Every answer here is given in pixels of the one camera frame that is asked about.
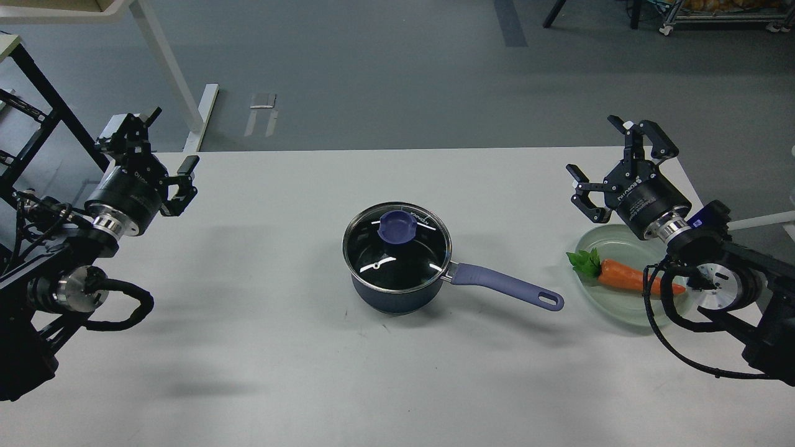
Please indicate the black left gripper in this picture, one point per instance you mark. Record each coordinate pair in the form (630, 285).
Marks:
(138, 185)

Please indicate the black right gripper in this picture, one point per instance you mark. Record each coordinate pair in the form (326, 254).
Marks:
(646, 202)

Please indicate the glass lid with blue knob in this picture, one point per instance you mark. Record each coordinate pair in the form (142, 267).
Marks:
(397, 247)

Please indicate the blue saucepan with handle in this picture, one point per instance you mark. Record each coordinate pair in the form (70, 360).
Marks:
(458, 274)

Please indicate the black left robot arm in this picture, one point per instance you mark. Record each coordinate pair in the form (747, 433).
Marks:
(51, 286)

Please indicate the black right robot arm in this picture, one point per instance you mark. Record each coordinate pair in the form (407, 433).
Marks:
(708, 283)

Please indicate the translucent green glass plate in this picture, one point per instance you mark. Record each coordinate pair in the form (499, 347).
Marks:
(619, 243)

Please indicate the orange toy carrot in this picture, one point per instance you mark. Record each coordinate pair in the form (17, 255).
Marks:
(611, 273)

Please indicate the black chair legs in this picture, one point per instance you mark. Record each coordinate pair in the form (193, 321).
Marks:
(593, 13)

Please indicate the wheeled metal cart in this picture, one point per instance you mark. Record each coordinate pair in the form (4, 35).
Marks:
(775, 16)

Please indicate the black metal rack frame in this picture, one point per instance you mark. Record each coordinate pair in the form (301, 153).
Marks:
(47, 122)

